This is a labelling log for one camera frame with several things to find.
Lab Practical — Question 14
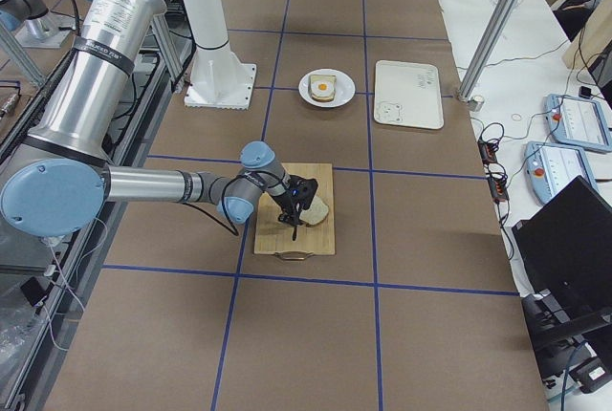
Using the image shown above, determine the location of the white round plate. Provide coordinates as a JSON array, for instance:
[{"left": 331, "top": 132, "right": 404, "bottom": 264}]
[{"left": 298, "top": 68, "right": 356, "bottom": 108}]

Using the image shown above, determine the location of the bread slice with egg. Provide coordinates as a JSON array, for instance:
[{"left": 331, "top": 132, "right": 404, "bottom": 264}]
[{"left": 308, "top": 74, "right": 337, "bottom": 102}]

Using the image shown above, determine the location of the bamboo cutting board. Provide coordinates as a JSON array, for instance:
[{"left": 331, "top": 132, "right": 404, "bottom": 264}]
[{"left": 253, "top": 162, "right": 336, "bottom": 260}]

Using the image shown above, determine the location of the cream plastic tray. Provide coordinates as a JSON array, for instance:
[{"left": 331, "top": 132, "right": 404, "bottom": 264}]
[{"left": 373, "top": 60, "right": 444, "bottom": 130}]

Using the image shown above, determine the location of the orange black usb hub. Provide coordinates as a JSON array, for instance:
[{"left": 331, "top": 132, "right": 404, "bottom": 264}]
[{"left": 477, "top": 139, "right": 510, "bottom": 204}]

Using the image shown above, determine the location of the small metal tape roll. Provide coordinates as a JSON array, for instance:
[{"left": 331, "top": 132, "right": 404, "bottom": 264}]
[{"left": 468, "top": 95, "right": 485, "bottom": 113}]

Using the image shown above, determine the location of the blue teach pendant lower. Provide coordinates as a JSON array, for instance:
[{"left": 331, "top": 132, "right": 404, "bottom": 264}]
[{"left": 525, "top": 141, "right": 598, "bottom": 205}]

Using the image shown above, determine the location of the blue teach pendant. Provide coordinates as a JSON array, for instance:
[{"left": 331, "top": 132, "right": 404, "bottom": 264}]
[
  {"left": 544, "top": 94, "right": 611, "bottom": 153},
  {"left": 525, "top": 141, "right": 598, "bottom": 205}
]

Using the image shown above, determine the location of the black laptop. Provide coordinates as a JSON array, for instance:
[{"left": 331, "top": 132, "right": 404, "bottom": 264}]
[{"left": 513, "top": 176, "right": 611, "bottom": 315}]

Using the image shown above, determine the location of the blue teach pendant upper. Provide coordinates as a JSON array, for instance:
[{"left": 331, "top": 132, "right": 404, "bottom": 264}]
[{"left": 544, "top": 94, "right": 611, "bottom": 153}]

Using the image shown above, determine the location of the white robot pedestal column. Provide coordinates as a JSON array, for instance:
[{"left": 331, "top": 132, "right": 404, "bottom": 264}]
[{"left": 184, "top": 0, "right": 256, "bottom": 110}]

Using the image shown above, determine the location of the aluminium frame post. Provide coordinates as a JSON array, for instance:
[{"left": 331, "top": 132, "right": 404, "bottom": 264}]
[{"left": 457, "top": 0, "right": 517, "bottom": 102}]

